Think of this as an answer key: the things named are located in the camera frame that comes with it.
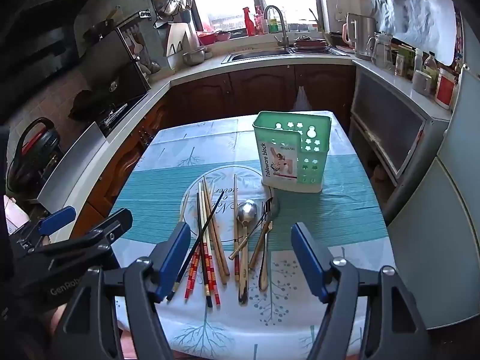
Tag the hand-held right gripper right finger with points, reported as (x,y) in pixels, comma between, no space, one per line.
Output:
(307,258)

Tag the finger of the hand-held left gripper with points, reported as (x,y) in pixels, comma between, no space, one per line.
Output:
(108,228)
(58,219)

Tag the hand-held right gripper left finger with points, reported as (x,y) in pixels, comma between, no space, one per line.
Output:
(175,255)

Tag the steel fork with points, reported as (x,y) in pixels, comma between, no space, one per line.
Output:
(263,277)

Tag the shiny steel spoon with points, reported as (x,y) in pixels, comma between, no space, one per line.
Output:
(247,210)

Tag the green utensil holder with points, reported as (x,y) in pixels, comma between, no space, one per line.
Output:
(285,138)

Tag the steel sheet panel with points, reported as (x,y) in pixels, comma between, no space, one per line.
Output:
(71,172)

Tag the floral teal tablecloth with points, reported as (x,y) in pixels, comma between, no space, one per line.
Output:
(337,210)

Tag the black red appliance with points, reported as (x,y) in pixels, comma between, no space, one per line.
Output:
(33,150)

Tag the black wok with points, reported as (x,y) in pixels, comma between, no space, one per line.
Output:
(84,105)

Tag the grey refrigerator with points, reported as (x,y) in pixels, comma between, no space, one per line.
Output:
(450,213)

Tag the white plastic bag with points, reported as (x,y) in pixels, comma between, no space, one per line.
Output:
(302,101)

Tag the wooden lower cabinets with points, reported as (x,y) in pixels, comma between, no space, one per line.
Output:
(255,90)

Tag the hanging white spatula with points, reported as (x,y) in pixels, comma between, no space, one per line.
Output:
(137,45)

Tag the black range hood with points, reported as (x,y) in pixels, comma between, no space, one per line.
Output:
(45,30)

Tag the steel bowl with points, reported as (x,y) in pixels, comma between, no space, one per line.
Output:
(194,57)

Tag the white cutting board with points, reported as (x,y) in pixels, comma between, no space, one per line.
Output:
(178,37)

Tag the steel sink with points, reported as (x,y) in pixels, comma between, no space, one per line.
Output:
(258,56)

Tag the white mug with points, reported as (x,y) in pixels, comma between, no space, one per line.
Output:
(422,82)

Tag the red pan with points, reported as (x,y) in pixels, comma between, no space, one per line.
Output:
(309,43)

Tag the red bowl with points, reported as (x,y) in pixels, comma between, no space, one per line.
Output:
(207,36)

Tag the red label jar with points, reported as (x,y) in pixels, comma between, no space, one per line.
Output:
(445,90)

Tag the glass pitcher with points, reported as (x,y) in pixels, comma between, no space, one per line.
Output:
(381,52)

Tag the green packaged box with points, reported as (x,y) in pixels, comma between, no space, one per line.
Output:
(404,60)

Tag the pink bowl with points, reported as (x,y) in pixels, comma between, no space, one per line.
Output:
(223,36)

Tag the clear plastic bottle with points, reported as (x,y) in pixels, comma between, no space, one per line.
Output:
(430,67)

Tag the white cap bottle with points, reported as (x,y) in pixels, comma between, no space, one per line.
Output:
(418,60)

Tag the steel electric kettle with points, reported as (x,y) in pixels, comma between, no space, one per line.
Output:
(362,37)

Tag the steel faucet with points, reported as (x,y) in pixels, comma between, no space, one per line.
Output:
(284,26)

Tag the green soap bottle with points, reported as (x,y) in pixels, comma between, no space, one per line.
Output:
(273,26)

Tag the pink bottle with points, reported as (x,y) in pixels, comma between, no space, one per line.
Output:
(258,20)

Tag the red spray bottle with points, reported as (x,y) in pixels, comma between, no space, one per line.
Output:
(249,22)

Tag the foil wall covering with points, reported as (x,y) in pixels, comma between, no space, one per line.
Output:
(412,3)

